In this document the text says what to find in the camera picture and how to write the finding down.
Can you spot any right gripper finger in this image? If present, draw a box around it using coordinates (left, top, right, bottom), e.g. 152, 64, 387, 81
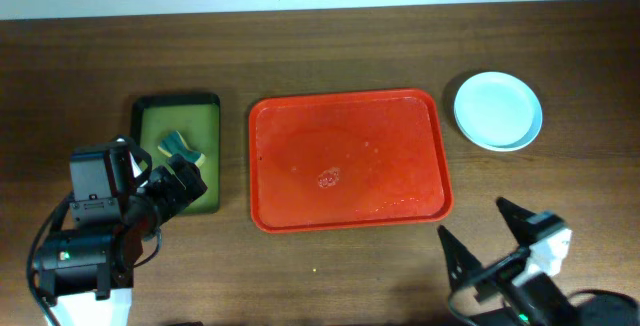
437, 226, 483, 291
496, 197, 536, 244

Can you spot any green and yellow sponge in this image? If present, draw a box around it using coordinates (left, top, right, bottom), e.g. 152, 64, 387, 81
157, 130, 206, 168

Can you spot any light blue plate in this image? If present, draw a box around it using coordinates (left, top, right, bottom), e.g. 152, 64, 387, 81
453, 71, 544, 152

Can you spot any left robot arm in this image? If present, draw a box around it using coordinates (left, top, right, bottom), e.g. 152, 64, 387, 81
26, 136, 207, 325

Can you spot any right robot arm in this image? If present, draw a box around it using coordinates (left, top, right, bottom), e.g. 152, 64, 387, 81
438, 197, 639, 326

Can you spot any black tray with green liquid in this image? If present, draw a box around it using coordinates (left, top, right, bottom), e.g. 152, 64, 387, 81
130, 92, 221, 216

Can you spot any red plastic tray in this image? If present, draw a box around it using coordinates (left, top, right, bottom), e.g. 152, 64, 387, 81
248, 88, 454, 234

